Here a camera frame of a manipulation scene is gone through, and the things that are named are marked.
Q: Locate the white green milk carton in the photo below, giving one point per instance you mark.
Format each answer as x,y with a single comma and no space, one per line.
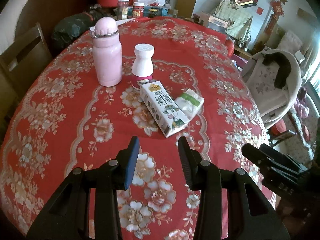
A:
166,113

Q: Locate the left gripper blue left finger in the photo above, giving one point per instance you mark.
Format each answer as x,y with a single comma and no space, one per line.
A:
131,156

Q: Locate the dark glass jar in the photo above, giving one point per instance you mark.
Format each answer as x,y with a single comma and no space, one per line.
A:
122,9

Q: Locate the red floral tablecloth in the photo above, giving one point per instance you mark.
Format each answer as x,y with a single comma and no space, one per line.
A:
67,120

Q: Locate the white pink supplement bottle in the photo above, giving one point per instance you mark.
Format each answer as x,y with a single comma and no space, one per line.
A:
142,68

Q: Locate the green white tissue pack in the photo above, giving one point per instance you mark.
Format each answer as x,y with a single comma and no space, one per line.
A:
190,103

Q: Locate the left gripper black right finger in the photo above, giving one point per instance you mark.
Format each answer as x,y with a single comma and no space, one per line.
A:
191,165

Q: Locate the red lidded jar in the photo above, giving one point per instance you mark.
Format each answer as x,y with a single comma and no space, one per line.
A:
138,10

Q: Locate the pink thermos bottle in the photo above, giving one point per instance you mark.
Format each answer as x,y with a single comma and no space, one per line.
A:
107,52

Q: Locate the small chair red cushion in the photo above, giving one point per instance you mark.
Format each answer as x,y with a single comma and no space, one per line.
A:
279,133

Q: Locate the red chinese knot decoration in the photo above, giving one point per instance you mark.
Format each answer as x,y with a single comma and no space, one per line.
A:
277,11

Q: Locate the wooden chair behind table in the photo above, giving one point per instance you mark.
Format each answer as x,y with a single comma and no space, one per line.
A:
26,59

